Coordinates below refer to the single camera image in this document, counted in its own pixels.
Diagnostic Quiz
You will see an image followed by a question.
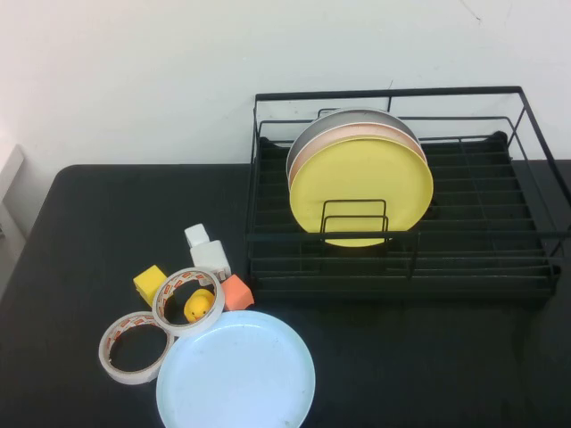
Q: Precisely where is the black wire dish rack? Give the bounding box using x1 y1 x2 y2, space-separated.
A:
244 85 571 300

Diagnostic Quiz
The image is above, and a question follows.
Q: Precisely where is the yellow foam cube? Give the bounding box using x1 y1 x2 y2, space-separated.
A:
132 264 169 307

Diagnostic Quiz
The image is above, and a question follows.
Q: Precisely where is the white power adapter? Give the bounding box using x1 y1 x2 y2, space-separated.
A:
189 239 233 283

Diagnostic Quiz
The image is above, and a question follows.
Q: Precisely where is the light blue round plate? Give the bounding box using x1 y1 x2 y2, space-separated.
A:
155 309 317 428

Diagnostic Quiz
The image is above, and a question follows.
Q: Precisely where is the yellow rubber duck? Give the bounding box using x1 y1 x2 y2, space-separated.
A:
183 288 215 324

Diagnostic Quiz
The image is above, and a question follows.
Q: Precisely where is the small white cube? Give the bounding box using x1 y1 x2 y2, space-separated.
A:
184 224 210 248

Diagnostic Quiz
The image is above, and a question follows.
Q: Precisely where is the grey round plate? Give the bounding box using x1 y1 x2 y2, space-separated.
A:
285 108 420 179

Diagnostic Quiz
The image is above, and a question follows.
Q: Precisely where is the white double-sided tape roll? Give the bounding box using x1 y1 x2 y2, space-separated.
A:
152 266 226 338
97 310 176 385

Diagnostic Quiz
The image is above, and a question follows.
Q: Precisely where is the pink round plate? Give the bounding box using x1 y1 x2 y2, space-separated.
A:
287 120 427 188

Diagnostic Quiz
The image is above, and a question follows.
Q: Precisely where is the orange foam cube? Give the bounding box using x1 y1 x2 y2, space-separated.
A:
221 274 256 313

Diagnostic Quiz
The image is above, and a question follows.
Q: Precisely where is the yellow round plate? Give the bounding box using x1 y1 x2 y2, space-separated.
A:
288 136 434 249

